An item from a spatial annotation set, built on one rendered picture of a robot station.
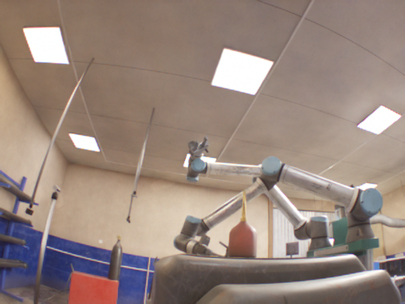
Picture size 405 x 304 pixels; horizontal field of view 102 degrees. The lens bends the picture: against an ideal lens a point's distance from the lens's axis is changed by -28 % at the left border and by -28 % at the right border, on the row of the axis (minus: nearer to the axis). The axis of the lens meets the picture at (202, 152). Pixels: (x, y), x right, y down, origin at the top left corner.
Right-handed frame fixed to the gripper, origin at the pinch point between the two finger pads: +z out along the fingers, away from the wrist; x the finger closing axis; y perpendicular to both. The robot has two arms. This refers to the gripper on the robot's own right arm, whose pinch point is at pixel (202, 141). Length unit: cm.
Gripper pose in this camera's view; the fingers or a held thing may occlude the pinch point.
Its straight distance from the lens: 150.0
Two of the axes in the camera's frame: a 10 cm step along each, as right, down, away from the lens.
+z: 2.1, -4.5, -8.7
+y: 5.8, 7.7, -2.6
